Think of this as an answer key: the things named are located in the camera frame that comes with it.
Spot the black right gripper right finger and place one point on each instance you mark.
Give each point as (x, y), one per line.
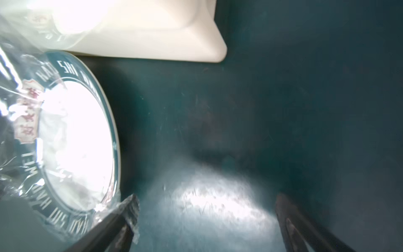
(299, 231)

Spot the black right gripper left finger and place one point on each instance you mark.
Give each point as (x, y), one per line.
(115, 233)

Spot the white plate green rim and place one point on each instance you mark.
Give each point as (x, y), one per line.
(59, 143)

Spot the clear plastic wrap sheet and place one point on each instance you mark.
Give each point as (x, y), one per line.
(28, 27)

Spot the cream plastic wrap dispenser box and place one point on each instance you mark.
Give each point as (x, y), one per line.
(163, 30)

